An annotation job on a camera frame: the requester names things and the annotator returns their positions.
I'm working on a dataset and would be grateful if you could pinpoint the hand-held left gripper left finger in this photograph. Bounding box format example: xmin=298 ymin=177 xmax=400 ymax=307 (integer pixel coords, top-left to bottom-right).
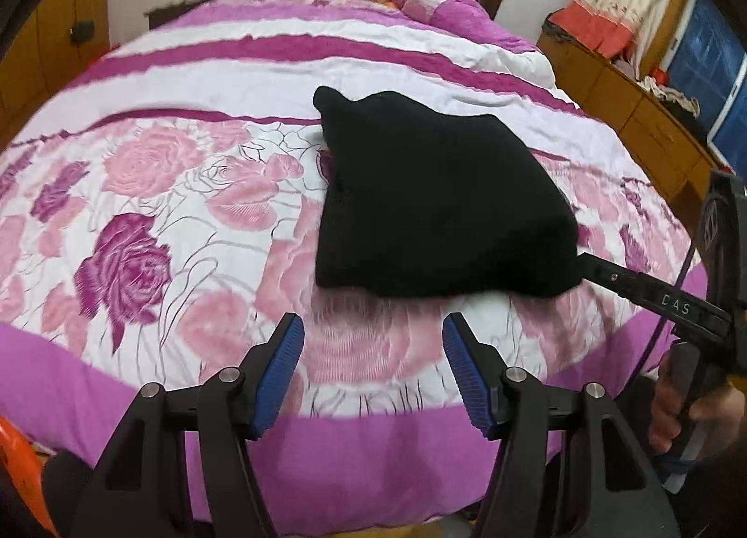
xmin=70 ymin=313 xmax=307 ymax=538

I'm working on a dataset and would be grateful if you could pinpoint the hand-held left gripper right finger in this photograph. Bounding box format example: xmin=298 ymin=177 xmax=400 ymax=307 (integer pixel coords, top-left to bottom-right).
xmin=442 ymin=313 xmax=684 ymax=538

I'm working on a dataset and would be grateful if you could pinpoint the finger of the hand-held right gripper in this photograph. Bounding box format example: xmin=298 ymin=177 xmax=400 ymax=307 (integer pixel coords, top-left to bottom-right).
xmin=575 ymin=251 xmax=732 ymax=336

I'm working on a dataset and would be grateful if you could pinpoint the black knit sweater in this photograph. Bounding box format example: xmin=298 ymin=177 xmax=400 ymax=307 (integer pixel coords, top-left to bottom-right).
xmin=312 ymin=85 xmax=581 ymax=299

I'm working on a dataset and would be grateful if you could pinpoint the person's right forearm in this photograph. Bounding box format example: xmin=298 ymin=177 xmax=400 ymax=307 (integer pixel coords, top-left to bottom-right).
xmin=689 ymin=447 xmax=747 ymax=538

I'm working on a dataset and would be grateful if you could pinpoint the person's right hand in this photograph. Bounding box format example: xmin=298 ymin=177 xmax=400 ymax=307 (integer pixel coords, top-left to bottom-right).
xmin=649 ymin=348 xmax=747 ymax=456

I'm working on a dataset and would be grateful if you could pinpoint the beige cloth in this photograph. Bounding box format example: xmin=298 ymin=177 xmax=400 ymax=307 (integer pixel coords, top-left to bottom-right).
xmin=639 ymin=77 xmax=701 ymax=114

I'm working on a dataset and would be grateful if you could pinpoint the window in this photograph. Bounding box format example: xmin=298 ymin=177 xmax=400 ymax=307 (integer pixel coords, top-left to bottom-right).
xmin=665 ymin=0 xmax=747 ymax=165

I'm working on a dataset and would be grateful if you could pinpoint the wooden dresser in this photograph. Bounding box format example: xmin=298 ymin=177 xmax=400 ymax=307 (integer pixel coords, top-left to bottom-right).
xmin=537 ymin=27 xmax=737 ymax=218

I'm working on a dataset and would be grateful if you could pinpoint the purple floral quilt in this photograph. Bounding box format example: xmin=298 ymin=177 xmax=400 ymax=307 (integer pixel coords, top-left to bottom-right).
xmin=0 ymin=0 xmax=710 ymax=521

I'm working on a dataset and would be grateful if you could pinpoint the dark grey cloth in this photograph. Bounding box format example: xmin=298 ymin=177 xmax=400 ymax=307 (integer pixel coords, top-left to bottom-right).
xmin=544 ymin=13 xmax=577 ymax=44

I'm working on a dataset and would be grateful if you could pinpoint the orange plastic object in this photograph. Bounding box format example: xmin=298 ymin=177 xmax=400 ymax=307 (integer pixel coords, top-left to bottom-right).
xmin=0 ymin=415 xmax=57 ymax=538

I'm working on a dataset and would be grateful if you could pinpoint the pink patchwork pillow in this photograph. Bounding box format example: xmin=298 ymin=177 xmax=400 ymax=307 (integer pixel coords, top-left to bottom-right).
xmin=385 ymin=0 xmax=500 ymax=34

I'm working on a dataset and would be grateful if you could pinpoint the dark wooden nightstand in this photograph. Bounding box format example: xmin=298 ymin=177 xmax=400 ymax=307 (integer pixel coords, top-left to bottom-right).
xmin=146 ymin=4 xmax=195 ymax=29

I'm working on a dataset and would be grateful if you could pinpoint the wooden wardrobe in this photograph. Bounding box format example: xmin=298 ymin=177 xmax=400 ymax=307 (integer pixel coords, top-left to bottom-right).
xmin=0 ymin=0 xmax=113 ymax=149

